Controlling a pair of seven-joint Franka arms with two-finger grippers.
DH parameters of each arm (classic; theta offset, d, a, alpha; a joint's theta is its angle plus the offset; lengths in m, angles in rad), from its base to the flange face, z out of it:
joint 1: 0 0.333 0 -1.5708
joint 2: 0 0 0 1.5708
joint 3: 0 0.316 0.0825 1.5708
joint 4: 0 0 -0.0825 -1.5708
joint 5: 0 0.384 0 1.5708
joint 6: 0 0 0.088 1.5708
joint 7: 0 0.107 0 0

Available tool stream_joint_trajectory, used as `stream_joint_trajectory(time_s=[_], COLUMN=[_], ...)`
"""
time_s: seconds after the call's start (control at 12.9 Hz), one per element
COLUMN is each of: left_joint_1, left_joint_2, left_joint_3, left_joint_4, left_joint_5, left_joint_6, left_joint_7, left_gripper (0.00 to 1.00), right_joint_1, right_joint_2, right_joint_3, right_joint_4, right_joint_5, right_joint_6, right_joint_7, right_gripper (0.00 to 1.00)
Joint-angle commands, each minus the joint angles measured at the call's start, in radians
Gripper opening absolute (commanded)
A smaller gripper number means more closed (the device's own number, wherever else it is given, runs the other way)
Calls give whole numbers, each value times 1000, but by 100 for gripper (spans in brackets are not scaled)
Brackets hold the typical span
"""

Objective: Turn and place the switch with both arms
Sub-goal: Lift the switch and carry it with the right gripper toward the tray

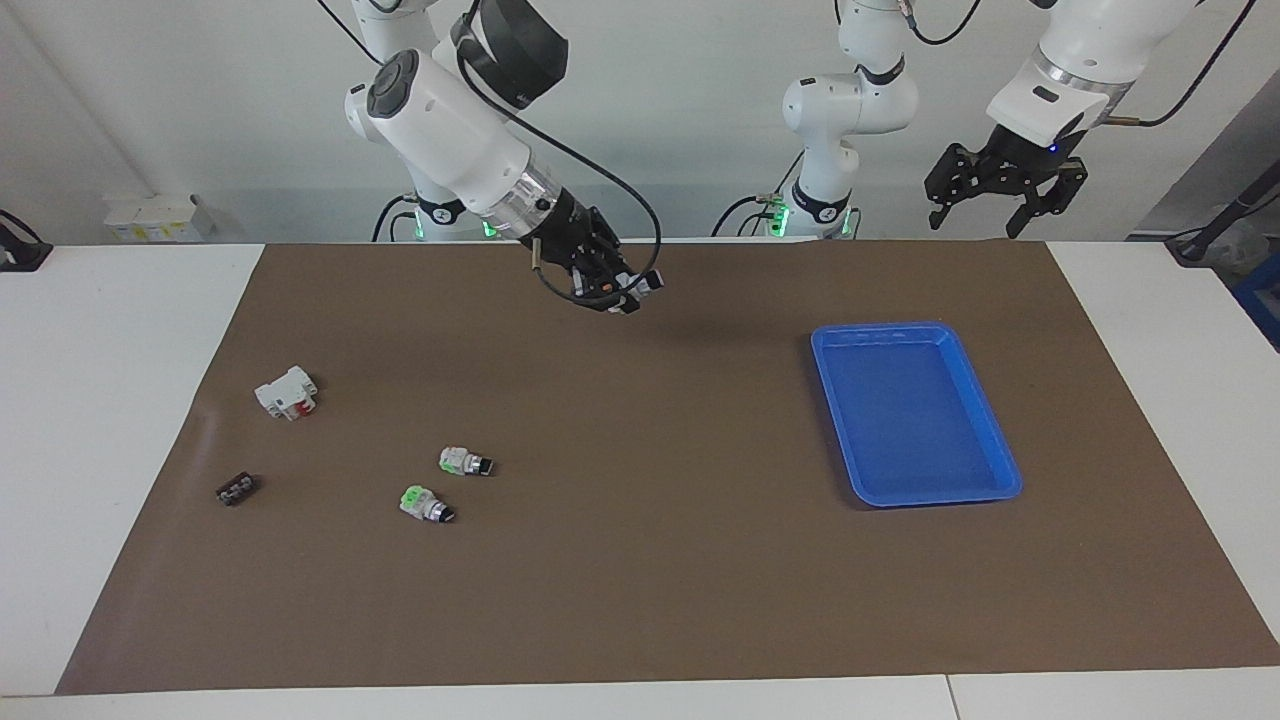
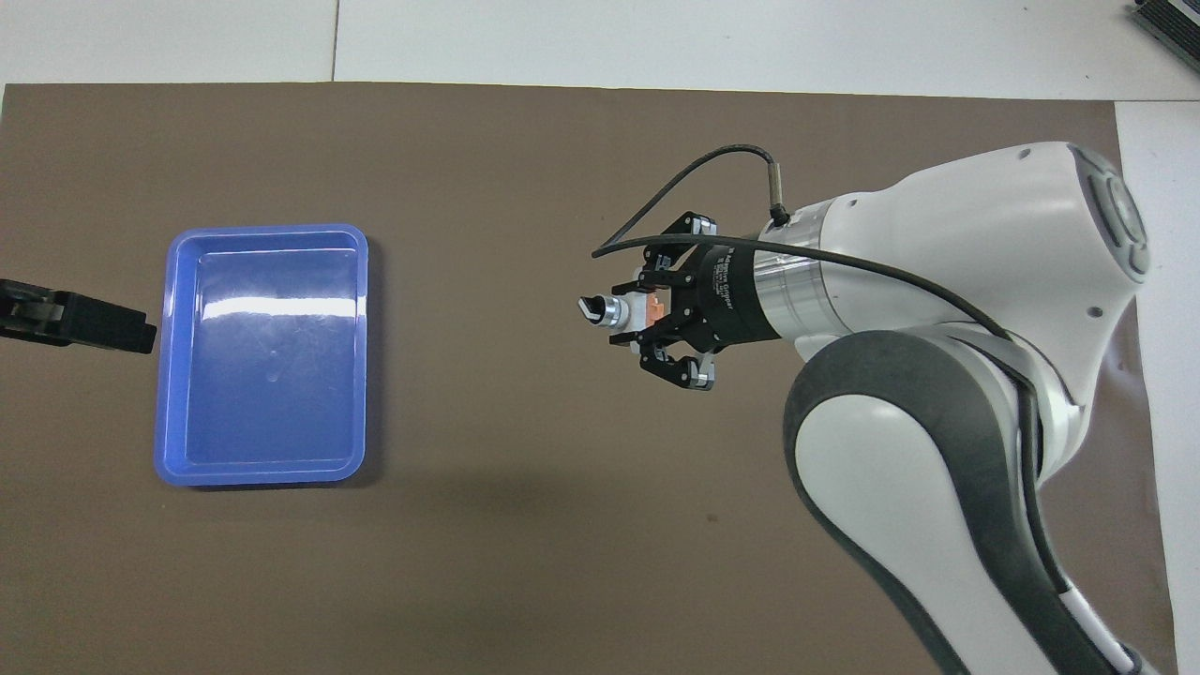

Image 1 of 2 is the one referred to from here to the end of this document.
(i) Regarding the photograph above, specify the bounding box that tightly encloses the blue plastic tray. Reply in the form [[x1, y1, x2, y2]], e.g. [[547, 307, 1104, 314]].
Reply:
[[810, 321, 1024, 509]]

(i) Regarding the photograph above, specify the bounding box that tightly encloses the orange and white switch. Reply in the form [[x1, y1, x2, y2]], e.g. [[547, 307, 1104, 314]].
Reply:
[[598, 268, 667, 313]]

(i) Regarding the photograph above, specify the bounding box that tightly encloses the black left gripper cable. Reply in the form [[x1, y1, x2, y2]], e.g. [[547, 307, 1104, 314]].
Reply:
[[900, 0, 1261, 129]]

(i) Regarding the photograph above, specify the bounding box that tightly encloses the black base cable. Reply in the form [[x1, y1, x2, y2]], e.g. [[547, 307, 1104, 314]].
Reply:
[[710, 150, 807, 239], [371, 193, 417, 243]]

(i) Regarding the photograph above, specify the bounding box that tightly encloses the brown table mat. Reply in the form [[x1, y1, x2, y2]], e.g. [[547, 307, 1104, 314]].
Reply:
[[55, 240, 1280, 696]]

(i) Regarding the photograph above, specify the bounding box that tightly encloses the black stand foot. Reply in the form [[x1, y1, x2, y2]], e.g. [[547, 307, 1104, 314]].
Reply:
[[0, 208, 53, 273]]

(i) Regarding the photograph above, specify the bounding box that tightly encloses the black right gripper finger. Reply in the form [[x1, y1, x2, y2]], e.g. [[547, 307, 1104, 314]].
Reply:
[[590, 207, 636, 286], [565, 270, 641, 316]]

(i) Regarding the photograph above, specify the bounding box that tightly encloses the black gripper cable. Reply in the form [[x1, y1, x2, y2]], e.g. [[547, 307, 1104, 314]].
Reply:
[[315, 0, 663, 307], [900, 0, 1261, 129]]

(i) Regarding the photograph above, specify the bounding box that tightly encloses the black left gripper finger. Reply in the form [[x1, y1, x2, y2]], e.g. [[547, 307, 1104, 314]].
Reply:
[[1006, 160, 1089, 239], [924, 145, 991, 231]]

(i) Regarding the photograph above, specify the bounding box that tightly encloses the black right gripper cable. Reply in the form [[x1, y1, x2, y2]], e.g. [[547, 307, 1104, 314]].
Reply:
[[315, 0, 663, 307]]

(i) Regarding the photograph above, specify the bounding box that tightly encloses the white switch with small tabs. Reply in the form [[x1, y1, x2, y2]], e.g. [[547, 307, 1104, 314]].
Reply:
[[438, 446, 495, 479]]

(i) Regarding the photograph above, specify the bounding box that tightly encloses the black tripod leg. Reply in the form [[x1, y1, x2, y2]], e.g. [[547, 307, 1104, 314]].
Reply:
[[1165, 160, 1280, 267]]

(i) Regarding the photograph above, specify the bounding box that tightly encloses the white and red circuit breaker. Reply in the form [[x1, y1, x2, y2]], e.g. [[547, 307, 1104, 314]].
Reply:
[[254, 366, 320, 422]]

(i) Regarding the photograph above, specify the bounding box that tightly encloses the green and white switch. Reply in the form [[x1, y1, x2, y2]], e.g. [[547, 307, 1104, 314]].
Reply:
[[399, 485, 457, 525]]

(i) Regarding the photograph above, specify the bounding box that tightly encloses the blue box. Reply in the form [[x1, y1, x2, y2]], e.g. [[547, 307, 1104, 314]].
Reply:
[[1232, 255, 1280, 353]]

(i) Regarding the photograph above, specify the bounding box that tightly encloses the white wall box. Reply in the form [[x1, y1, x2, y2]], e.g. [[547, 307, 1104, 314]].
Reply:
[[103, 192, 217, 243]]

